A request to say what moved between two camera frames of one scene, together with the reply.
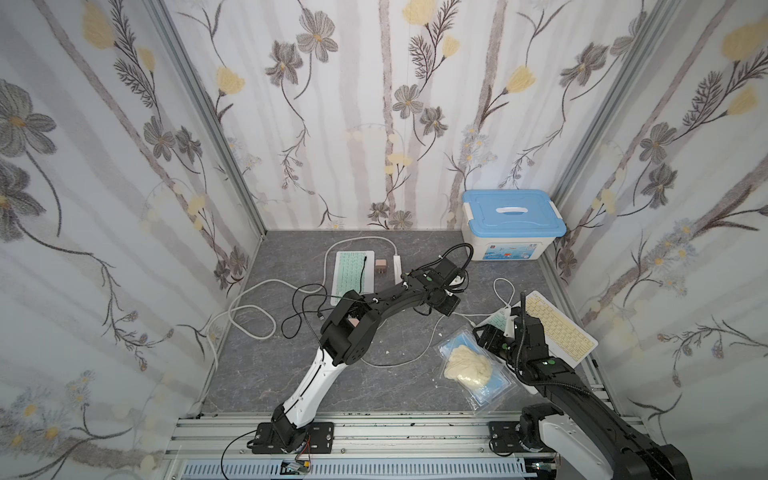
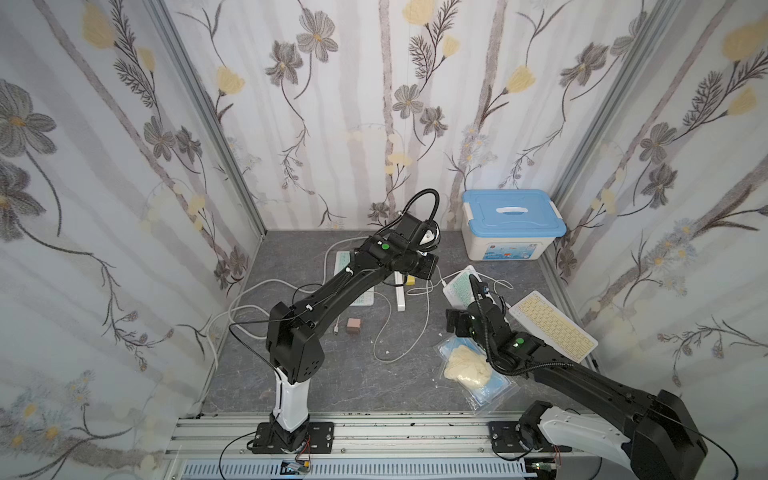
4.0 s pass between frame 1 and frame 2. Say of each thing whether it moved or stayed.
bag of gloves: stayed
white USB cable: moved
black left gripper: moved
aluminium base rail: stayed
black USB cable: moved
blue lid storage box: stayed
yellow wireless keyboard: stayed
